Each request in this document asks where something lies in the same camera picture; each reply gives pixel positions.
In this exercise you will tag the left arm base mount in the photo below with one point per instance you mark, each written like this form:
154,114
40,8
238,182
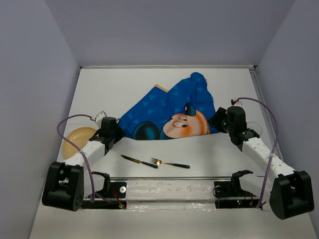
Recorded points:
109,194

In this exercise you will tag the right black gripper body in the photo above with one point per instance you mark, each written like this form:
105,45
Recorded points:
220,121

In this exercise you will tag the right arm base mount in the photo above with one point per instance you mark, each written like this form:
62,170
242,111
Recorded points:
231,194

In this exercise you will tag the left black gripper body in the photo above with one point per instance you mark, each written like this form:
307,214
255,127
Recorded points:
117,134

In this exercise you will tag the gold fork green handle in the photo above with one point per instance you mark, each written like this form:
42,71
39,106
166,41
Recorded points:
160,162

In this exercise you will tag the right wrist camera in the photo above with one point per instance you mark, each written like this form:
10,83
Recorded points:
236,102

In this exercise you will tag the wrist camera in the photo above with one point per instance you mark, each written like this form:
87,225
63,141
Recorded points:
100,116
236,102

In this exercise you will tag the clear drinking glass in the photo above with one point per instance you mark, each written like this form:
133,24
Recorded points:
256,127

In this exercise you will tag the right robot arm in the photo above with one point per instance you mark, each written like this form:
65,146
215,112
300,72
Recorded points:
292,192

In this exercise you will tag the yellow plate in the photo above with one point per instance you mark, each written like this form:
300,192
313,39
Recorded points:
79,137

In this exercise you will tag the blue cartoon placemat cloth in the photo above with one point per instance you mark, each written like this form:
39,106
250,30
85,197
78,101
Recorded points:
182,111

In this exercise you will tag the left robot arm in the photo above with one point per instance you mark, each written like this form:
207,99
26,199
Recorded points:
69,182

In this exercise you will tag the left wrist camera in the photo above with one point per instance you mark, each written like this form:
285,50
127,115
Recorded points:
100,116

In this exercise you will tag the gold knife green handle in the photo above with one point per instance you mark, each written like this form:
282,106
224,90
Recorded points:
139,161

